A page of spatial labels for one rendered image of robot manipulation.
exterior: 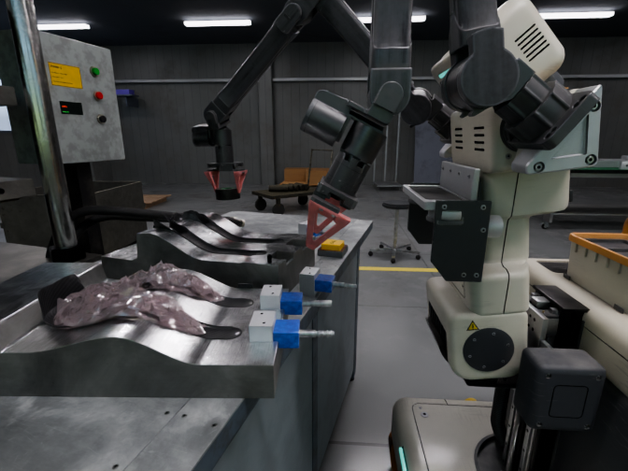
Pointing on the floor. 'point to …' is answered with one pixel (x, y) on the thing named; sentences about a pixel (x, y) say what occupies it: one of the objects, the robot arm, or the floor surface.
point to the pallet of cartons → (304, 175)
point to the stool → (395, 231)
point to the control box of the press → (70, 115)
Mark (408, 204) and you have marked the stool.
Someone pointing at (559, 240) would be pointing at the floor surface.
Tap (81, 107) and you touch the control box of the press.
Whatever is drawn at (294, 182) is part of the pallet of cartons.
